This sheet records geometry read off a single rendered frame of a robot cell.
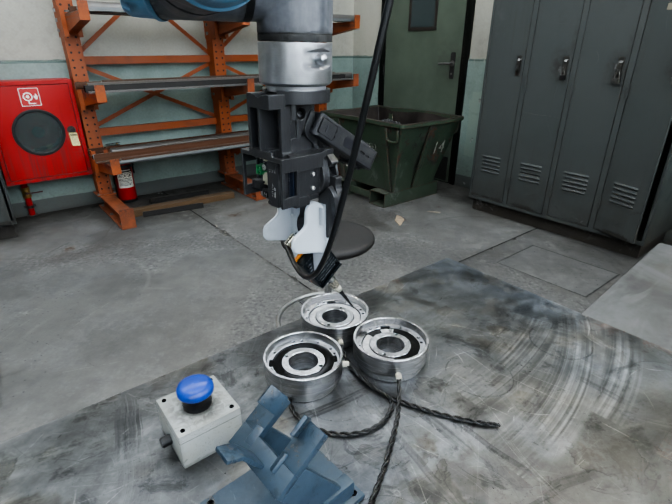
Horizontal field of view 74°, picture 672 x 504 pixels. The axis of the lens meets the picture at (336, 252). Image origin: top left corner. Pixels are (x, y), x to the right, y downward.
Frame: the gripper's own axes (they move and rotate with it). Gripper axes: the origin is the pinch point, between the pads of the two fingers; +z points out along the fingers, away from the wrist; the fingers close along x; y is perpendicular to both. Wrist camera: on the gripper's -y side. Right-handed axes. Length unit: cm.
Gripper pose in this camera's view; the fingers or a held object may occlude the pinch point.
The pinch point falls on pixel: (311, 254)
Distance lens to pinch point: 56.9
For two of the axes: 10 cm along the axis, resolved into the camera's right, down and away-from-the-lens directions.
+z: -0.2, 9.0, 4.3
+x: 7.1, 3.1, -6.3
